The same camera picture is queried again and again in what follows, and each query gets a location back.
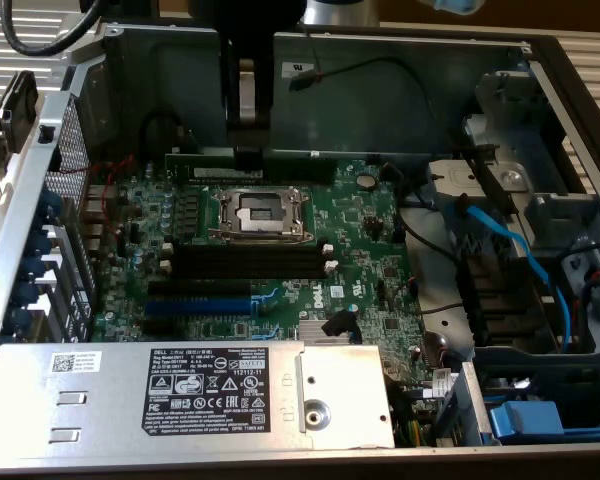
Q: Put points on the open metal PC case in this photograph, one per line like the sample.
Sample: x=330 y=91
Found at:
x=380 y=100

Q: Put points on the black plastic drive bracket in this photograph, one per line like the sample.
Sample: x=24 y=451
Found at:
x=500 y=300

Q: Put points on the black angled connector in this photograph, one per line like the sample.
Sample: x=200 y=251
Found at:
x=337 y=322

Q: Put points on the silver power supply unit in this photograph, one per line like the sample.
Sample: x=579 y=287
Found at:
x=105 y=400

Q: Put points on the black flat plastic bar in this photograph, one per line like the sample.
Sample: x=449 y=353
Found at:
x=497 y=191

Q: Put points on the green RAM stick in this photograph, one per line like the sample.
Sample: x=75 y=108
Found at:
x=205 y=167

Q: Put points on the silver CPU socket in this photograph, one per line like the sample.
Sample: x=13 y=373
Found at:
x=260 y=215

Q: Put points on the silver finned heatsink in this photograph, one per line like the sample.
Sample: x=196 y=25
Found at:
x=310 y=332

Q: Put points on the round coin cell battery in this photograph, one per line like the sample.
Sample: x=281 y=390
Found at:
x=365 y=181

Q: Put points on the large silver port block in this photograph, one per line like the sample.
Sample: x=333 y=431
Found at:
x=100 y=194
x=97 y=212

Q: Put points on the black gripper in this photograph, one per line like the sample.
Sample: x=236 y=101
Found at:
x=247 y=135

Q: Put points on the long black expansion slot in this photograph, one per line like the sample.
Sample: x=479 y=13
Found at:
x=200 y=287

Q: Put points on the short black expansion slot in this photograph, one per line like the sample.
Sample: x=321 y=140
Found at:
x=157 y=327

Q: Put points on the RAM slot with white latches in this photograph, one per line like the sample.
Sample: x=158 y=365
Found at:
x=250 y=256
x=314 y=153
x=250 y=274

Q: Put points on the silver metal disk bay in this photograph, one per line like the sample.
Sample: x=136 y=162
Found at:
x=440 y=175

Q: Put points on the blue expansion slot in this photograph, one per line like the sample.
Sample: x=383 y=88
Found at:
x=200 y=306

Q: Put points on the blue card retention clip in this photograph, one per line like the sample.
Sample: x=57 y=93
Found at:
x=35 y=267
x=20 y=320
x=43 y=241
x=51 y=206
x=27 y=293

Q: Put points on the green motherboard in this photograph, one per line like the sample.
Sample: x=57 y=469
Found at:
x=360 y=240

